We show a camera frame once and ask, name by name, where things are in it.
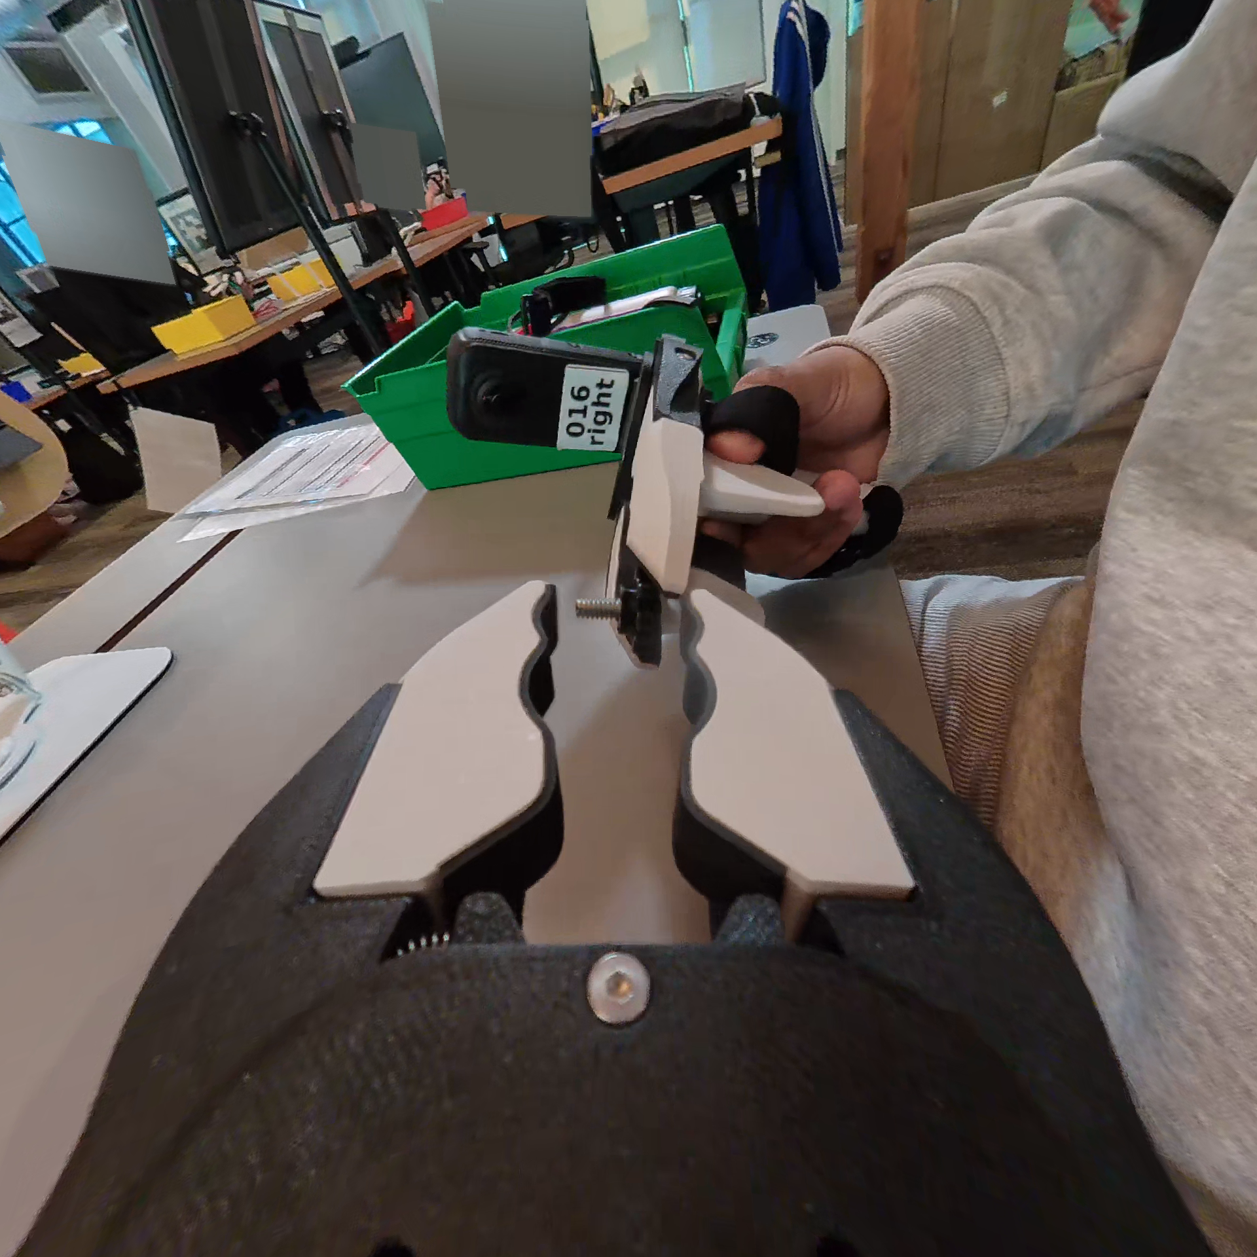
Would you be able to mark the wooden side table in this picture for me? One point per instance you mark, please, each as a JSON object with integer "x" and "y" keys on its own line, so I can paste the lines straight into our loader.
{"x": 687, "y": 162}

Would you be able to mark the laminated paper sheet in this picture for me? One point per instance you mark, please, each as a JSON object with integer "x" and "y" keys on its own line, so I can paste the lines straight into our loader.
{"x": 295, "y": 476}

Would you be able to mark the blue jacket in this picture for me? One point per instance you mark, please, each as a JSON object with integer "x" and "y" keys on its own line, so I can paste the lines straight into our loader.
{"x": 801, "y": 166}

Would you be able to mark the wooden post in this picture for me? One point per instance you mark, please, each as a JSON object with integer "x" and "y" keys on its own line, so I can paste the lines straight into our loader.
{"x": 883, "y": 147}

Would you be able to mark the black bag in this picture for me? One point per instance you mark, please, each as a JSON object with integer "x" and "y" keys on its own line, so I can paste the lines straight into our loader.
{"x": 678, "y": 123}

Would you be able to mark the white box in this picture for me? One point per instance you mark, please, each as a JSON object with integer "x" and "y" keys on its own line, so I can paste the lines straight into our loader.
{"x": 786, "y": 329}

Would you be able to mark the white card stand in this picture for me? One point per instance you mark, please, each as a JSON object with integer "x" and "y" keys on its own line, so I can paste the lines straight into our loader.
{"x": 177, "y": 461}

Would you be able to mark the red plastic bin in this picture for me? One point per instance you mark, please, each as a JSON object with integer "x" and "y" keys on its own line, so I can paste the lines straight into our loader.
{"x": 446, "y": 214}

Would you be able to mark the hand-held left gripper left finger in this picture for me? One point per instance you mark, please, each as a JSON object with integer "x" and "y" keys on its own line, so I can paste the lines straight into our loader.
{"x": 461, "y": 747}

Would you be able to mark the white mat with glass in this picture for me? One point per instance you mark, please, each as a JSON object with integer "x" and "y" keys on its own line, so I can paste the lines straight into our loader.
{"x": 78, "y": 717}

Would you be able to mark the person's right hand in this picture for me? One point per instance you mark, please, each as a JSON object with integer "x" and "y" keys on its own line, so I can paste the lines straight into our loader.
{"x": 844, "y": 422}

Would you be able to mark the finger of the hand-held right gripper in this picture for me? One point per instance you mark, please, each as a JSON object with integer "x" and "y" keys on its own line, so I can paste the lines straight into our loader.
{"x": 617, "y": 564}
{"x": 667, "y": 500}

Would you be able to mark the person's right forearm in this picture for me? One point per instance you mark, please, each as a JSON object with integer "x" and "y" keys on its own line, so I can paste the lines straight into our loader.
{"x": 1021, "y": 295}

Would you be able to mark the long wooden table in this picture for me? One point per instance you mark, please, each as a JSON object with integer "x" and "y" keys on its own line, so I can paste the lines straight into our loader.
{"x": 295, "y": 314}

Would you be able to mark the black board on tripod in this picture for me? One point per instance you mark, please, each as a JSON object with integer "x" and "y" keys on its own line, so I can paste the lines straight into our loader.
{"x": 211, "y": 108}
{"x": 314, "y": 108}

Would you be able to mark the black knob thumb screw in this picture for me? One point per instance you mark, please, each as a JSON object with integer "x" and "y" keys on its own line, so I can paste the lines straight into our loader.
{"x": 594, "y": 608}

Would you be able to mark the yellow plastic bin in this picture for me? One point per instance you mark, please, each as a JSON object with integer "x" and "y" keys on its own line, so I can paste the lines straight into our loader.
{"x": 206, "y": 326}
{"x": 299, "y": 280}

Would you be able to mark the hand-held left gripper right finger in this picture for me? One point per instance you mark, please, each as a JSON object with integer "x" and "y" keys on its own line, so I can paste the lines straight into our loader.
{"x": 786, "y": 766}

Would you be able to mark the green plastic bin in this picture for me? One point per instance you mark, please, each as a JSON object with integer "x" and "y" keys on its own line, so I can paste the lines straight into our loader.
{"x": 510, "y": 452}

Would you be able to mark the white pink item in bin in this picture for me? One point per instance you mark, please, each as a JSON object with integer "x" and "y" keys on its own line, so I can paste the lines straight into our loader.
{"x": 637, "y": 302}

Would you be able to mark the black item in bin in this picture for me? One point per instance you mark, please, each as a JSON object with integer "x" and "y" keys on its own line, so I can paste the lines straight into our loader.
{"x": 564, "y": 299}

